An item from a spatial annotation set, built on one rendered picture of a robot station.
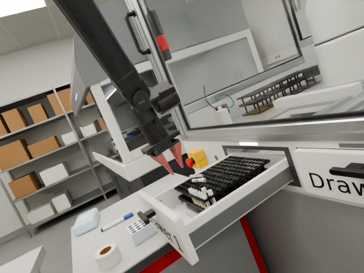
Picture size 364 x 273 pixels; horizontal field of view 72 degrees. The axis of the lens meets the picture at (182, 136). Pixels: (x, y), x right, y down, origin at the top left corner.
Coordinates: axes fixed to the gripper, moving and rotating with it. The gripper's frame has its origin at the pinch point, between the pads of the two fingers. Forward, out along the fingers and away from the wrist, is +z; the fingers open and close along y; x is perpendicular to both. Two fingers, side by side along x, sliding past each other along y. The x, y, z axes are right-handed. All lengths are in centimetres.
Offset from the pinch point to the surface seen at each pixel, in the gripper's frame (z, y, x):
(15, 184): -4, -133, 378
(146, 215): 3.9, -13.2, -4.0
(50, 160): -8, -81, 420
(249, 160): 9.9, 19.3, -3.0
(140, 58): -40, 35, 79
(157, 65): -29, 26, 41
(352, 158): 8.2, 22.2, -31.7
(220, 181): 8.2, 7.2, -5.6
